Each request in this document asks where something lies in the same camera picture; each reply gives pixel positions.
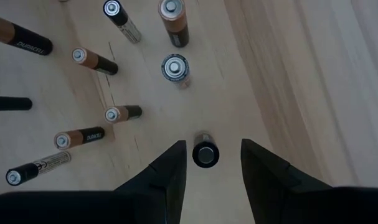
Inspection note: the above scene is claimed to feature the Duracell AA battery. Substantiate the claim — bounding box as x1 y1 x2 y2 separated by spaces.
0 12 54 57
158 0 190 49

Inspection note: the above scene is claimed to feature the Energizer AAA battery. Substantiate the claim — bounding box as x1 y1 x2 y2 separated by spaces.
5 151 72 187
102 0 143 44

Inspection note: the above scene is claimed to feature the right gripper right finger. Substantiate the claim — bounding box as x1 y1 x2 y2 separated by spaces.
240 139 378 224

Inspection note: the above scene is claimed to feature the Energizer AA battery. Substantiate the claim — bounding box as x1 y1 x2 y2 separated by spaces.
161 54 191 90
192 133 220 169

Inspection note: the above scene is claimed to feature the Duracell AAA battery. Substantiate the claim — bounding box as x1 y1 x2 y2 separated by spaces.
0 95 33 112
71 46 120 77
104 105 143 124
54 126 106 151

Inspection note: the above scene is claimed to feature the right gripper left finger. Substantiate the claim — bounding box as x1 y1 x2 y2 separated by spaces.
0 139 187 224

